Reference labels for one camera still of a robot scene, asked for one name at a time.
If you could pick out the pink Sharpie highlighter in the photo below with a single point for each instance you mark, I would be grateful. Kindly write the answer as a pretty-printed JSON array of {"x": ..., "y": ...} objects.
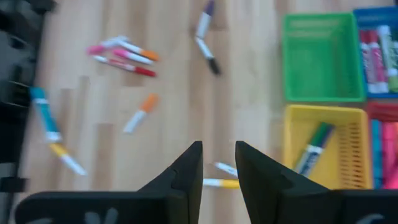
[{"x": 390, "y": 155}]

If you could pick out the orange fine-tip marker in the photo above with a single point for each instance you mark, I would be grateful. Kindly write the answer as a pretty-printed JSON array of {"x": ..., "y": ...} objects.
[
  {"x": 149, "y": 102},
  {"x": 149, "y": 55}
]

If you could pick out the purple fine-tip marker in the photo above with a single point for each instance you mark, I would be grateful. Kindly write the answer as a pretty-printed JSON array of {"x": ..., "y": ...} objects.
[{"x": 203, "y": 25}]

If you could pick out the red Expo fine marker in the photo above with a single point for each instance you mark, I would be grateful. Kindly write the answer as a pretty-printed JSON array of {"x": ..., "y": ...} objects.
[{"x": 143, "y": 71}]

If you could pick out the teal Expo chisel marker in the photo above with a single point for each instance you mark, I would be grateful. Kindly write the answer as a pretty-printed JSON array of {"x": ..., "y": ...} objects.
[{"x": 46, "y": 115}]

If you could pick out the green Expo fine marker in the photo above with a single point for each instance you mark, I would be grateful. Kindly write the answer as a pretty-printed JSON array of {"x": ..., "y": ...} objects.
[{"x": 311, "y": 155}]

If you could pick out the green plastic basket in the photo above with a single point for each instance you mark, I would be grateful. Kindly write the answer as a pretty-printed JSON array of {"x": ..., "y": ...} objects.
[{"x": 323, "y": 62}]

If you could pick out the yellow fine-tip marker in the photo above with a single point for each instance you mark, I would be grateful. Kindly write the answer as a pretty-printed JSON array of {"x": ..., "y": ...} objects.
[
  {"x": 71, "y": 163},
  {"x": 228, "y": 184}
]

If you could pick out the blue Sharpie highlighter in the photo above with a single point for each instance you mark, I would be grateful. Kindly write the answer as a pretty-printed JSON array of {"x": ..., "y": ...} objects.
[{"x": 375, "y": 155}]

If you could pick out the pink Expo chisel marker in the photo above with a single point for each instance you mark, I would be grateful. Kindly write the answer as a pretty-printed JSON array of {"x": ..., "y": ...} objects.
[{"x": 378, "y": 68}]

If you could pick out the green Expo chisel marker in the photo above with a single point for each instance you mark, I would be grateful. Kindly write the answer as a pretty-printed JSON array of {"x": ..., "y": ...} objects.
[{"x": 390, "y": 46}]

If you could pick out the blue plastic basket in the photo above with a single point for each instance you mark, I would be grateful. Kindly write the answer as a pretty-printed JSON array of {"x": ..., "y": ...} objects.
[{"x": 373, "y": 17}]

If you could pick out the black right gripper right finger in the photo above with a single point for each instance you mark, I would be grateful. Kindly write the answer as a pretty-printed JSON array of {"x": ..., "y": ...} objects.
[{"x": 273, "y": 199}]

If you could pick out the pink fine-tip marker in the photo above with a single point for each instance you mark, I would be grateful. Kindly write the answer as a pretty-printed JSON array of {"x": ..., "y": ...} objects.
[
  {"x": 124, "y": 54},
  {"x": 94, "y": 49}
]

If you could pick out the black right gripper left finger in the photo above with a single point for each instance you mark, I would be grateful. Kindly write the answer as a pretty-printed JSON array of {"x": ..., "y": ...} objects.
[{"x": 174, "y": 202}]

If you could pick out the yellow plastic basket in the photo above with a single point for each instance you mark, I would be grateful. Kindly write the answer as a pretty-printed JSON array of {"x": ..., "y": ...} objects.
[{"x": 345, "y": 155}]

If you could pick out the blue fine-tip marker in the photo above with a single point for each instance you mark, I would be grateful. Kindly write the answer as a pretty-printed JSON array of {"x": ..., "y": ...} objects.
[{"x": 227, "y": 169}]

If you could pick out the red plastic basket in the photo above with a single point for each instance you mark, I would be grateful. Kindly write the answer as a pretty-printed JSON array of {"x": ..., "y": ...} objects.
[{"x": 382, "y": 112}]

